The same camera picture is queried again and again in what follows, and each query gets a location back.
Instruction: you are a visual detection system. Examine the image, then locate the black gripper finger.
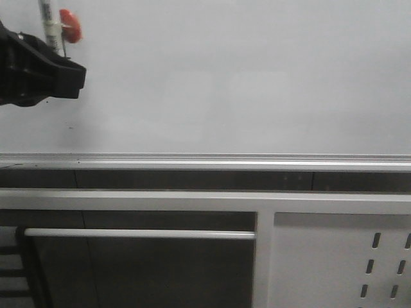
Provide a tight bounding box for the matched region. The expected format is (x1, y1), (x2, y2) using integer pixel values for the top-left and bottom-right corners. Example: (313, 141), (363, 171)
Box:
(1, 25), (87, 107)

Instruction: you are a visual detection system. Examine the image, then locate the red round magnet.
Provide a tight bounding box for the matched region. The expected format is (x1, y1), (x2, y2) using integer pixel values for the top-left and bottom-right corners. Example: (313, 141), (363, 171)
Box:
(59, 9), (82, 44)

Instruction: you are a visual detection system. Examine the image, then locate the white black-tip whiteboard marker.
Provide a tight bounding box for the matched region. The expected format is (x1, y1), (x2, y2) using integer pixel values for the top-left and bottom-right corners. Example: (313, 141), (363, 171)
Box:
(38, 0), (66, 57)

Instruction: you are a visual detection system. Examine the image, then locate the grey striped fabric panel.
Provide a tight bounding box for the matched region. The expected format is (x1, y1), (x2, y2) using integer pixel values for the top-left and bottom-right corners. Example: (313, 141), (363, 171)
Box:
(1, 227), (35, 307)

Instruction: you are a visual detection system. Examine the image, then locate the white metal stand frame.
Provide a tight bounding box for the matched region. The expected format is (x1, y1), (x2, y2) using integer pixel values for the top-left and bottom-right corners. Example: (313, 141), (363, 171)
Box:
(1, 189), (410, 307)

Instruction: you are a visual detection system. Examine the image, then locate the white whiteboard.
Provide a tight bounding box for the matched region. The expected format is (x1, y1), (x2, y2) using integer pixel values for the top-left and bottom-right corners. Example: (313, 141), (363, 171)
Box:
(1, 1), (410, 172)

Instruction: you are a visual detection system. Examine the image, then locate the white perforated pegboard panel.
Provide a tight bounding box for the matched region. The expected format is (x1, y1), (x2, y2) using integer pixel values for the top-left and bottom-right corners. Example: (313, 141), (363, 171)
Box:
(270, 213), (410, 307)

